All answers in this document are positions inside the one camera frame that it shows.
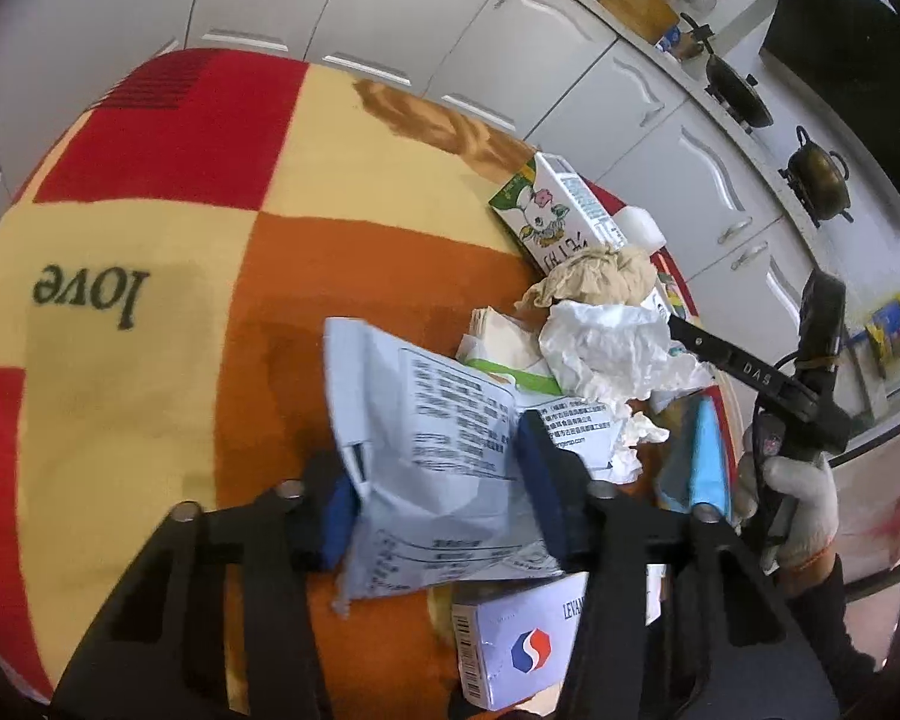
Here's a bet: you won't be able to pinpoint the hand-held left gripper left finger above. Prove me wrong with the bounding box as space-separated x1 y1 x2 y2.
49 454 361 720

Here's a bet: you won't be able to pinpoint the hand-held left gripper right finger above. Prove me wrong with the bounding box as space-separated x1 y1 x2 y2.
514 409 841 720

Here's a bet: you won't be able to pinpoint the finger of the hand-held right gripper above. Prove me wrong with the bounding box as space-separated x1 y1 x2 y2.
667 313 812 419

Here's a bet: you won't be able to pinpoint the white printed plastic bag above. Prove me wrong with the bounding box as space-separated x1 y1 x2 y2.
322 317 593 612

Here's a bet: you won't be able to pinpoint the white foam block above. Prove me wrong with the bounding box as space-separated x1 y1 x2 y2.
616 204 668 250

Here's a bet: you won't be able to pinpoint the white green milk carton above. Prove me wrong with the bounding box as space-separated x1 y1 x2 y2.
489 152 629 275

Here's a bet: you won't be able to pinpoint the person's right forearm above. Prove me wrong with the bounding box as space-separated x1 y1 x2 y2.
776 551 882 720

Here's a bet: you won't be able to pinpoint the person's right hand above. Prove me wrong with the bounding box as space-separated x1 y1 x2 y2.
733 454 839 576

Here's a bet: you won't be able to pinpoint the white printed paper sheet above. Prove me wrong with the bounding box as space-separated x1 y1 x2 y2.
523 394 632 482

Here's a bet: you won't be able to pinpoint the yellow oil bottle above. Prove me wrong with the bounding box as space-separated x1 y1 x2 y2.
844 294 900 380

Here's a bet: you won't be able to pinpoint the small green printed box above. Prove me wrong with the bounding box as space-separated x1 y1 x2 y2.
655 270 689 320

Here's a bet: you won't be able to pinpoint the small white crumpled tissue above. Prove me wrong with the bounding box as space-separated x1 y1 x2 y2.
606 403 670 485

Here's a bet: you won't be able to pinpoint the large white crumpled tissue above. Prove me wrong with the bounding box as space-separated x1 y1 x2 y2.
540 300 713 402

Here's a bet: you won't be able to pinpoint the dark metal pot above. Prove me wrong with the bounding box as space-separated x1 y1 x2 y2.
784 125 854 222

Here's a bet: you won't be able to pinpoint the green white tissue pack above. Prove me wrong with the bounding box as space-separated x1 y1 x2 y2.
457 306 563 397

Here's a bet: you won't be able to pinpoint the white medicine box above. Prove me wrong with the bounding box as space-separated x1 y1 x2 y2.
450 574 593 712

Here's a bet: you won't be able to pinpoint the beige crumpled paper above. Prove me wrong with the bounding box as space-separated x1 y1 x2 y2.
514 246 657 308

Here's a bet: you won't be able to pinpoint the black wok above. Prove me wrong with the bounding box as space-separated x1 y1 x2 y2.
682 13 775 128

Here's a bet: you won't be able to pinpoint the black range hood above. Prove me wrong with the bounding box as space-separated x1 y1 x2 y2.
759 0 900 211

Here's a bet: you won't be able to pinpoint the small blue label jar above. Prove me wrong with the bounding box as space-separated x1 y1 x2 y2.
656 22 706 62

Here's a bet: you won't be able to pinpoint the red orange checkered blanket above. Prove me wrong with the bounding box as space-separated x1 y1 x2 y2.
0 47 743 720

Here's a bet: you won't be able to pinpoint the wooden cutting board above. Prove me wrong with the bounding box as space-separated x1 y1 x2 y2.
598 0 680 46

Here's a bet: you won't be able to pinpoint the white kitchen cabinets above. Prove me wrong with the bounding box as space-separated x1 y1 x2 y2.
0 0 818 361

